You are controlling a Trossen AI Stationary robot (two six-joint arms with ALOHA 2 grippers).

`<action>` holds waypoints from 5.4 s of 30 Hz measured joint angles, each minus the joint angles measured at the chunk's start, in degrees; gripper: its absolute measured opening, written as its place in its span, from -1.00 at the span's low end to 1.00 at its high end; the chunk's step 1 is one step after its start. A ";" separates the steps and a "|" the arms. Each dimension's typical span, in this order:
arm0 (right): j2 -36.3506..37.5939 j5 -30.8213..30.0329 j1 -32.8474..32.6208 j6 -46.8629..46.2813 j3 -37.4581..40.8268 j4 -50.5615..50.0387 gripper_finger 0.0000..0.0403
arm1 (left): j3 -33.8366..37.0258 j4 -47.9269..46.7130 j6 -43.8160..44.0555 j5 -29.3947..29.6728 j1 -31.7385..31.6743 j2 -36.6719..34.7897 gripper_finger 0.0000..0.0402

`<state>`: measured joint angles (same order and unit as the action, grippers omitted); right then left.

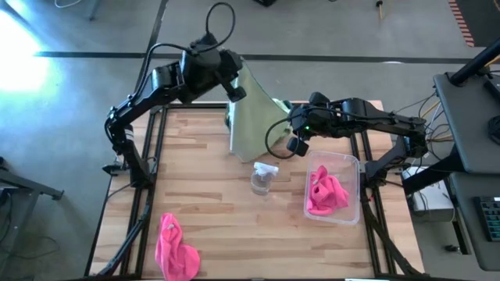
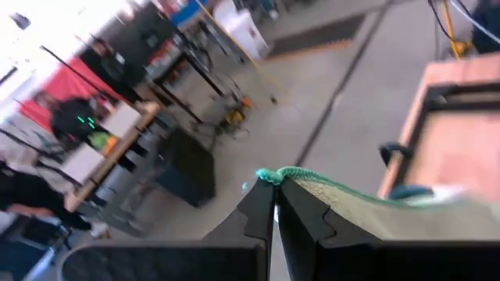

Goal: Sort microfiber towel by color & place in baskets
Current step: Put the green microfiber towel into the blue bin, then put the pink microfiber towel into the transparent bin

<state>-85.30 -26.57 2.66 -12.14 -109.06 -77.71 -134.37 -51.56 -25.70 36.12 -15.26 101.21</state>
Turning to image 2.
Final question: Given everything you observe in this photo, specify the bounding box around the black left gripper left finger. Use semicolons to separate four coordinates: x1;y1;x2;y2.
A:
58;180;277;281

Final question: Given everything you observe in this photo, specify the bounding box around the green microfiber towel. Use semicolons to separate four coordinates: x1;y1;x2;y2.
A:
255;166;500;241

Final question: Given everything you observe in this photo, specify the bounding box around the black floor mat orange edge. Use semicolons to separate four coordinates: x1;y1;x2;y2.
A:
267;12;366;60

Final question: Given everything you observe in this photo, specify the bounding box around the black table clamp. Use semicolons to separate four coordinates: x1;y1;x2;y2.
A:
379;141;413;167

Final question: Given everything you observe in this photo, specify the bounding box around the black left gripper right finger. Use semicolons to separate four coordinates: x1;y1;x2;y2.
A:
276;177;500;281

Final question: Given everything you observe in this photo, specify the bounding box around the black metal rig frame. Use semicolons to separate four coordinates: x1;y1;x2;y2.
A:
390;81;500;188

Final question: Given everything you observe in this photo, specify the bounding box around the white container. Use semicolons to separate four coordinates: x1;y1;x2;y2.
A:
212;0;270;59

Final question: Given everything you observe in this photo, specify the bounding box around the red curtain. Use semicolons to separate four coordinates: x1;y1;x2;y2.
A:
19;56;126;133

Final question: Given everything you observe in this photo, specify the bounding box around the white desk wood edge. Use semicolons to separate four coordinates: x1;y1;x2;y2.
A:
64;101;161;214

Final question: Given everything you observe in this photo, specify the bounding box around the black cabinet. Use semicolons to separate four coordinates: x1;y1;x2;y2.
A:
155;128;216;208

